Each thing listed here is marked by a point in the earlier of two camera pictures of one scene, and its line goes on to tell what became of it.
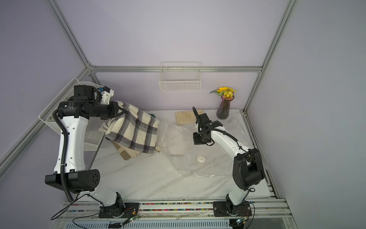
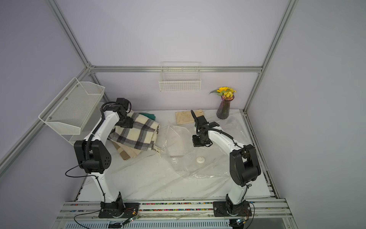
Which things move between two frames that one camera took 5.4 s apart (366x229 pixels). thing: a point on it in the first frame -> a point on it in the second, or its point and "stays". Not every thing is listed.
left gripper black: x=115 y=108 -> x=129 y=123
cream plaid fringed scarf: x=134 y=129 stays
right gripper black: x=197 y=141 stays
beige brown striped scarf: x=125 y=152 stays
